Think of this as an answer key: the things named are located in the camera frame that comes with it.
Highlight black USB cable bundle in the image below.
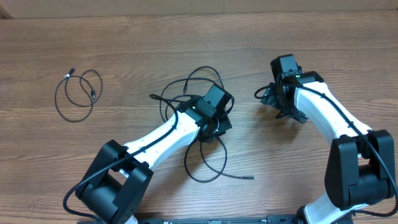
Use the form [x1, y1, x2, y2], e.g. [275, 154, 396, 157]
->
[183, 65, 256, 184]

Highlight black cable with USB plug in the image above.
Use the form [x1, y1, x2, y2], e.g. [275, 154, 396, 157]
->
[54, 67, 103, 123]

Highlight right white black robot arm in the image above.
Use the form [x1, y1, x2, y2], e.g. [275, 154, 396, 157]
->
[254, 54, 397, 223]

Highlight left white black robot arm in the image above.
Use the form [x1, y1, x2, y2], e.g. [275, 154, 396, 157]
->
[73, 85, 234, 223]

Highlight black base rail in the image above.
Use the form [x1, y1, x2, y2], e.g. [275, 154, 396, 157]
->
[127, 215, 304, 224]

